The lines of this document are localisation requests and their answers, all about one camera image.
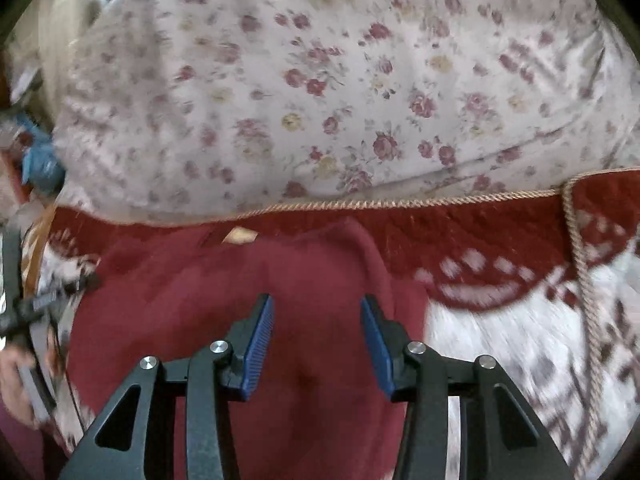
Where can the red white plush blanket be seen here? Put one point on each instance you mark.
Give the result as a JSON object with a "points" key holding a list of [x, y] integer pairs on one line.
{"points": [[546, 282]]}

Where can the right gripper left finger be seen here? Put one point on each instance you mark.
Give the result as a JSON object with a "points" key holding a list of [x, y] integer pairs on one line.
{"points": [[133, 437]]}

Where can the blue bag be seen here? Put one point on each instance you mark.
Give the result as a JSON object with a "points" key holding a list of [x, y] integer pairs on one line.
{"points": [[40, 166]]}

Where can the dark red small garment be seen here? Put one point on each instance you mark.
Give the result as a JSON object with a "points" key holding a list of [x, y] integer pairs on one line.
{"points": [[317, 412]]}

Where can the floral white duvet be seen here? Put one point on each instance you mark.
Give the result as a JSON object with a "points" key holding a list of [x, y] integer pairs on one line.
{"points": [[183, 109]]}

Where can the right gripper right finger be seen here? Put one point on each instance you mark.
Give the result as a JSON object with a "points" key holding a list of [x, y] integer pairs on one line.
{"points": [[501, 435]]}

